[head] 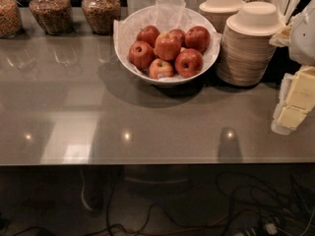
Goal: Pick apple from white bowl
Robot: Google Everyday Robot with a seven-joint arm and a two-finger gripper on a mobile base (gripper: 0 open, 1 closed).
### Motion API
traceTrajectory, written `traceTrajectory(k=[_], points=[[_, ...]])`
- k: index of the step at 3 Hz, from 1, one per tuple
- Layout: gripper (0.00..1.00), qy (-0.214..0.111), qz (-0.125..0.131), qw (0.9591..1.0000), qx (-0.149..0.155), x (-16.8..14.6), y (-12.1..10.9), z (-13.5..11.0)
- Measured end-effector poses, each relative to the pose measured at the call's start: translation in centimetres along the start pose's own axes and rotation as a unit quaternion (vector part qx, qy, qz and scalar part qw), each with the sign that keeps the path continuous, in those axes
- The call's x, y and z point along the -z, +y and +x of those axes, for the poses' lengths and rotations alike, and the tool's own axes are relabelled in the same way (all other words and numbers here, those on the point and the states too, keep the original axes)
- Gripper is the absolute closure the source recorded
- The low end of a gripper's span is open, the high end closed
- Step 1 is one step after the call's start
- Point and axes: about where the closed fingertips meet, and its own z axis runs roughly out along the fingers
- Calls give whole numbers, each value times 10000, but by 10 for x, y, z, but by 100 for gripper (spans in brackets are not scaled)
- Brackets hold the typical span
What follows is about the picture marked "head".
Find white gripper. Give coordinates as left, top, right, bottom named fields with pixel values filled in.
left=271, top=66, right=315, bottom=135

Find red apple back left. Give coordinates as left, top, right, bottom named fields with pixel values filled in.
left=136, top=26, right=159, bottom=47

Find rear stack of paper bowls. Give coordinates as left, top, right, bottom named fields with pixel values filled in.
left=199, top=0, right=245, bottom=33

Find yellow-red apple front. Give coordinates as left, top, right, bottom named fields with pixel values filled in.
left=149, top=58, right=174, bottom=80

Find stack of paper bowls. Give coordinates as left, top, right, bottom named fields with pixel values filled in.
left=199, top=0, right=245, bottom=33
left=216, top=2, right=284, bottom=87

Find white ceramic bowl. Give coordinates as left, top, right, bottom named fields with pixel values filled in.
left=113, top=6, right=221, bottom=87

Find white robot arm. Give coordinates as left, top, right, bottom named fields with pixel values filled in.
left=271, top=2, right=315, bottom=135

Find glass jar of granola right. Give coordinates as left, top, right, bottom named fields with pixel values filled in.
left=81, top=0, right=120, bottom=35

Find red apple back middle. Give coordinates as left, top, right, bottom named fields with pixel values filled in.
left=170, top=29, right=185, bottom=45

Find glass jar of granola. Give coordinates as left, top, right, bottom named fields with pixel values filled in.
left=81, top=0, right=120, bottom=35
left=29, top=0, right=73, bottom=35

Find front stack of paper bowls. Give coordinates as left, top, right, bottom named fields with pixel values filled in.
left=216, top=2, right=284, bottom=87

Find red-yellow apple centre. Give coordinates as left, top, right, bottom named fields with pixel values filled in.
left=154, top=32, right=181, bottom=61

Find white paper bowl liner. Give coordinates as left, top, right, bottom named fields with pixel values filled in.
left=113, top=0, right=221, bottom=87

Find glass jar of granola middle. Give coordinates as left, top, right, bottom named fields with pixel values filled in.
left=29, top=0, right=73, bottom=35

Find red apple front right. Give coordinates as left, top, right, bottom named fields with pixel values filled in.
left=175, top=48, right=204, bottom=78

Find cables under table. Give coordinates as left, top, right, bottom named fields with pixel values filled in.
left=0, top=165, right=315, bottom=236

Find red apple far left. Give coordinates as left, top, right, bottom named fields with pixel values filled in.
left=128, top=41, right=155, bottom=70

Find glass jar left edge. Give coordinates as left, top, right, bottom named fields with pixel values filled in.
left=0, top=0, right=23, bottom=38

